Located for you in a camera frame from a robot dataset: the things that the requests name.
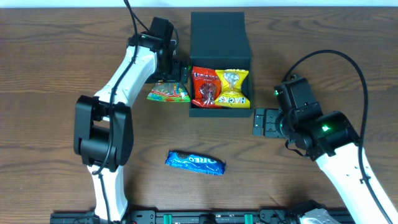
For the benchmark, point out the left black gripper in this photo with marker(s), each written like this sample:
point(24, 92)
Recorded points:
point(171, 76)

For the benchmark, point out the green gummy candy bag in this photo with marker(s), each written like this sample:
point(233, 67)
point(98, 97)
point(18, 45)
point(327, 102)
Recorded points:
point(169, 92)

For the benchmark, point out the yellow Hacks candy bag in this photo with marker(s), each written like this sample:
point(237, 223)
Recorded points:
point(231, 95)

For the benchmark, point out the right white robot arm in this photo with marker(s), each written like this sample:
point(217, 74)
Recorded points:
point(331, 141)

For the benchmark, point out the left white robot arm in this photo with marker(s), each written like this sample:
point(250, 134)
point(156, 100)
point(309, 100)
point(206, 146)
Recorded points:
point(103, 132)

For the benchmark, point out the blue Oreo cookie pack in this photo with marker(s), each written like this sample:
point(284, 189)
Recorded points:
point(195, 163)

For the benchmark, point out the dark green open box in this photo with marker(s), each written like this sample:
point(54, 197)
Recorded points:
point(218, 40)

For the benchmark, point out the red snack bag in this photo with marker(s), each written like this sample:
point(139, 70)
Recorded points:
point(206, 87)

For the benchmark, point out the black mounting rail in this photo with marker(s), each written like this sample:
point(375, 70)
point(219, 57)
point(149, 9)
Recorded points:
point(306, 212)

